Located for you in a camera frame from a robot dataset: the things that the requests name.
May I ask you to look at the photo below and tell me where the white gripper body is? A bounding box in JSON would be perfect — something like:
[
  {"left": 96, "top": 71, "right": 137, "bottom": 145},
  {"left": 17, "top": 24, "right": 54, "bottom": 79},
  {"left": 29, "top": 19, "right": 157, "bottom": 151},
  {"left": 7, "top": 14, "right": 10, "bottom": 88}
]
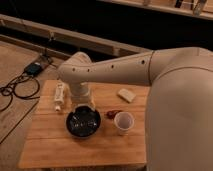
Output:
[{"left": 69, "top": 83, "right": 95, "bottom": 111}]

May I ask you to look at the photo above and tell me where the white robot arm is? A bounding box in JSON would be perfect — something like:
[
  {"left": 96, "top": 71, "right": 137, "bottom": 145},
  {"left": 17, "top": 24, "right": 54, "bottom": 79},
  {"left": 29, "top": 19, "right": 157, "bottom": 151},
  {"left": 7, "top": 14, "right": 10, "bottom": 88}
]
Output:
[{"left": 58, "top": 47, "right": 213, "bottom": 171}]

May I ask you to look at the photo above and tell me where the white eraser block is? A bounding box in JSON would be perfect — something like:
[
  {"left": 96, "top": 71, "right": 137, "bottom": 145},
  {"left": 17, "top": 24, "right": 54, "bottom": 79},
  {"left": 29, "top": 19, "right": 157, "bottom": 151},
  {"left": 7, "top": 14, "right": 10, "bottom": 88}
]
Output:
[{"left": 117, "top": 89, "right": 136, "bottom": 103}]

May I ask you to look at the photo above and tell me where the white plastic bottle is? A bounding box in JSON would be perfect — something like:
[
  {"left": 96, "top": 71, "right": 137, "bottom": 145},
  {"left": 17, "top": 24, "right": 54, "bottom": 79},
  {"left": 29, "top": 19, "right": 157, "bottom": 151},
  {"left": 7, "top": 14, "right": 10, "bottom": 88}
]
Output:
[{"left": 54, "top": 82, "right": 65, "bottom": 111}]

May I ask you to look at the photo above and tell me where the black bowl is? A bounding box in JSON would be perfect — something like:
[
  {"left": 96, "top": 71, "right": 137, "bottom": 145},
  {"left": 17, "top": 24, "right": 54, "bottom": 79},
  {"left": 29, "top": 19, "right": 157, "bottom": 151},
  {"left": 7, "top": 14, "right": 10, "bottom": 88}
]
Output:
[{"left": 66, "top": 106, "right": 101, "bottom": 138}]

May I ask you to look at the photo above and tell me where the small red object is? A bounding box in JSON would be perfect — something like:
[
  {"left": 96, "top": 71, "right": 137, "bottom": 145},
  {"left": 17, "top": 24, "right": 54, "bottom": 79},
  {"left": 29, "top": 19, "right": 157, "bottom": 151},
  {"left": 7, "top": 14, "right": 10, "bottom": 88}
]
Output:
[{"left": 106, "top": 110, "right": 121, "bottom": 119}]

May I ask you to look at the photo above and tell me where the black power adapter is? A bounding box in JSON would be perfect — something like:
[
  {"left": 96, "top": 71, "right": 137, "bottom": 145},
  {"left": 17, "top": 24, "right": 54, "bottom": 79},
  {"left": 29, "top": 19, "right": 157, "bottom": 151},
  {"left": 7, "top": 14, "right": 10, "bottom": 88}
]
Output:
[{"left": 24, "top": 62, "right": 42, "bottom": 76}]

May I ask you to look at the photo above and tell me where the white paper cup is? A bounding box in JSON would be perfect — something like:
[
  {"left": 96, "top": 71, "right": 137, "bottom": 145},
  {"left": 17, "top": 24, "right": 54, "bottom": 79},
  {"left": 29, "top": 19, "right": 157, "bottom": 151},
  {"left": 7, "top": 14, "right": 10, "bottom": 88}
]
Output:
[{"left": 114, "top": 112, "right": 134, "bottom": 135}]

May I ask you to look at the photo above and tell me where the wooden table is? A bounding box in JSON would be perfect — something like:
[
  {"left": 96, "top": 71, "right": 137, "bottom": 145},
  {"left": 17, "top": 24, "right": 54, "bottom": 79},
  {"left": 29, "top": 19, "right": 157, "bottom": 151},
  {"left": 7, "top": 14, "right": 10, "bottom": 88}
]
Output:
[{"left": 19, "top": 80, "right": 149, "bottom": 169}]

